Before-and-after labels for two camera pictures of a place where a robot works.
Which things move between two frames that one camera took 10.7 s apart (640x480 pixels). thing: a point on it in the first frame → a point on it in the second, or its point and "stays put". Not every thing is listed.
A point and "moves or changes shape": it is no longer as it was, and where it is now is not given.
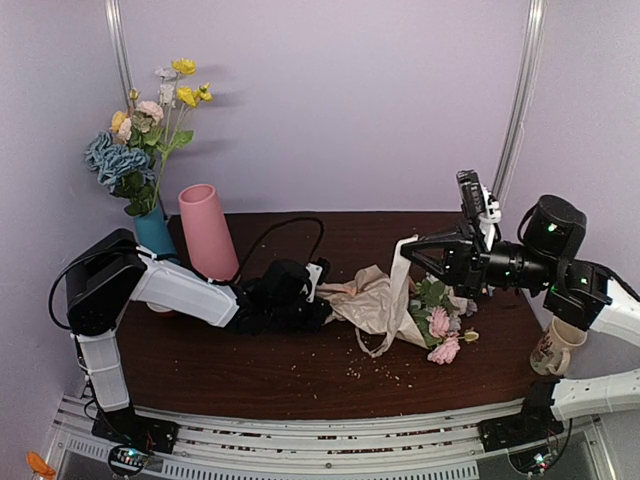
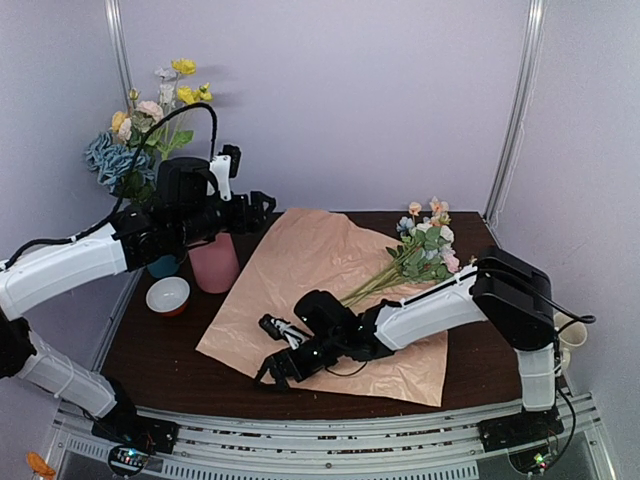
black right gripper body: (470, 265) → (292, 362)
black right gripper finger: (433, 255) → (281, 369)
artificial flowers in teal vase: (131, 156) stays put
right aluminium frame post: (522, 100) stays put
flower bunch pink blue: (437, 314) moves or changes shape
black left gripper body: (283, 314) → (236, 223)
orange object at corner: (40, 467) stays put
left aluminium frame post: (116, 23) stays put
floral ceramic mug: (552, 352) stays put
